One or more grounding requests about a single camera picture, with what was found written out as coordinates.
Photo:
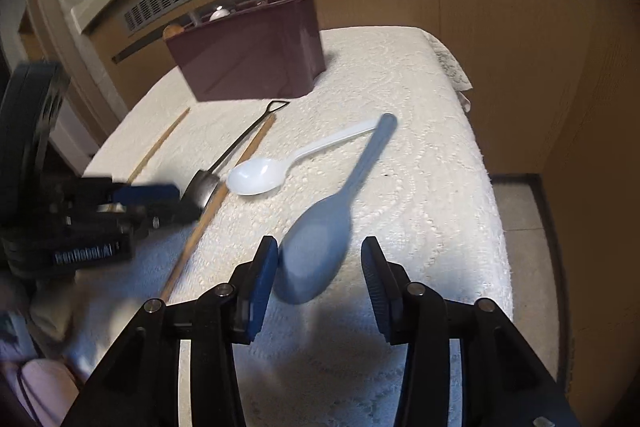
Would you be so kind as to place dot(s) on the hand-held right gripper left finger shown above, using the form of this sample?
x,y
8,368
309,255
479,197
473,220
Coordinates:
x,y
260,289

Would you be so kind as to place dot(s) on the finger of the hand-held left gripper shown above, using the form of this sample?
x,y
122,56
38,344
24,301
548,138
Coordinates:
x,y
145,194
172,214

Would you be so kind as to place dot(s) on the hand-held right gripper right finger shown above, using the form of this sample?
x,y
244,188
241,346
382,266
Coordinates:
x,y
376,289

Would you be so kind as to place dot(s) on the black shovel-shaped spoon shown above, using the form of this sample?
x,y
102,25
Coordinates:
x,y
202,188

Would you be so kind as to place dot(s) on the blue plastic spoon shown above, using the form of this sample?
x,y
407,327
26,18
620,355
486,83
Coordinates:
x,y
315,247

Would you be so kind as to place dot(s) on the maroon utensil box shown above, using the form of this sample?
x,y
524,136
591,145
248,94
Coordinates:
x,y
250,57

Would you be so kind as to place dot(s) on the wooden chopstick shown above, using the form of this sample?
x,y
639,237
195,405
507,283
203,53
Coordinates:
x,y
160,144
200,232

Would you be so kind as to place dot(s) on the white plastic spoon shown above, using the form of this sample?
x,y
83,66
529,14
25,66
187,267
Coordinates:
x,y
255,177

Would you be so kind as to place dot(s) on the white textured table cloth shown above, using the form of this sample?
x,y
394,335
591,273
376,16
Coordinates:
x,y
425,207

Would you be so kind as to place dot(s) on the pink garment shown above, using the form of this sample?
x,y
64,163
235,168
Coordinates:
x,y
45,394

